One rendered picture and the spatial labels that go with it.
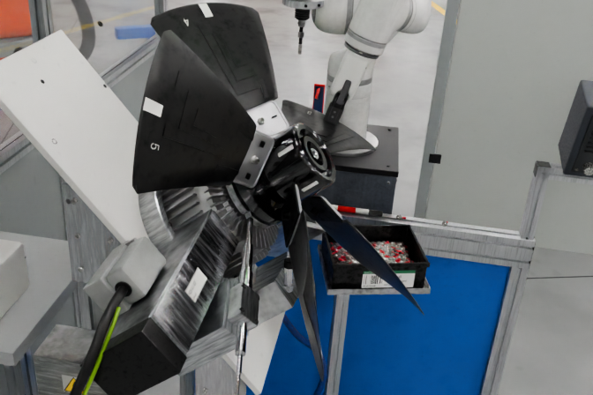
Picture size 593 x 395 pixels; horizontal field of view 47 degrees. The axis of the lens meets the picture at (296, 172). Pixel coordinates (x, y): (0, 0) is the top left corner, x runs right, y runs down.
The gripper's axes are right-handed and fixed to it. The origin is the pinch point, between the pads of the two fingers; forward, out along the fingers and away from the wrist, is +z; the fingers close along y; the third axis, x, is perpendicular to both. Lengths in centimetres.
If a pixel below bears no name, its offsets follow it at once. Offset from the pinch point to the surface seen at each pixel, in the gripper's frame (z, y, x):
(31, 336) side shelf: 46, 45, -36
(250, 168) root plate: -0.9, 39.2, -10.0
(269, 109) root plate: -6.0, 25.6, -11.4
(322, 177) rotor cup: -3.0, 36.4, 1.3
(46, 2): 10, -21, -75
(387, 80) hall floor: 106, -386, 41
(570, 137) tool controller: -11, -13, 51
